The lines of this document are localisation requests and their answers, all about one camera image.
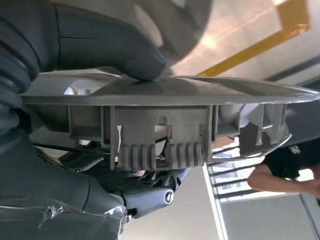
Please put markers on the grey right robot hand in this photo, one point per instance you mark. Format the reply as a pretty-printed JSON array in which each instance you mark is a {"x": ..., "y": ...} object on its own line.
[{"x": 37, "y": 198}]

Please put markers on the yellow tape on workbench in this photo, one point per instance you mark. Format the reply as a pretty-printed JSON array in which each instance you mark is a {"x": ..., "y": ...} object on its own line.
[{"x": 250, "y": 49}]

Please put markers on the person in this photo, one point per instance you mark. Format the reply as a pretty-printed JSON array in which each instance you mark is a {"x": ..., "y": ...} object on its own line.
[{"x": 287, "y": 162}]

